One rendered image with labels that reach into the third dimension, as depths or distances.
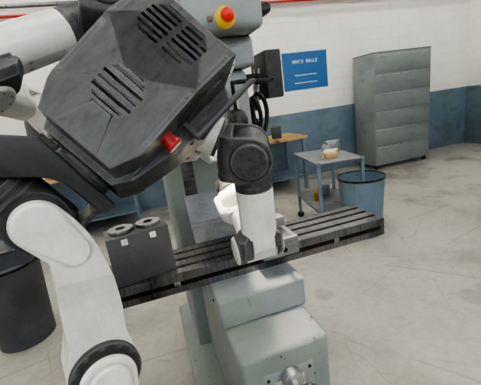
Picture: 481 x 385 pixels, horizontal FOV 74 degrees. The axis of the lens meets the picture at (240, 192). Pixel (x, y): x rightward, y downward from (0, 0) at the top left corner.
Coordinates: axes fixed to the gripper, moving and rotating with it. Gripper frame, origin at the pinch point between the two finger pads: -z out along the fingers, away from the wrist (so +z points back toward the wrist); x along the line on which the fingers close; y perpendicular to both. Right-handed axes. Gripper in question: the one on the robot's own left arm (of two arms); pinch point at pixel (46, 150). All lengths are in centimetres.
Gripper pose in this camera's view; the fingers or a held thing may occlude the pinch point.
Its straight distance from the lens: 121.1
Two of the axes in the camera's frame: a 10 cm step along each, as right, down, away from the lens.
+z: 4.4, -3.2, -8.4
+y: -6.7, -7.4, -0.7
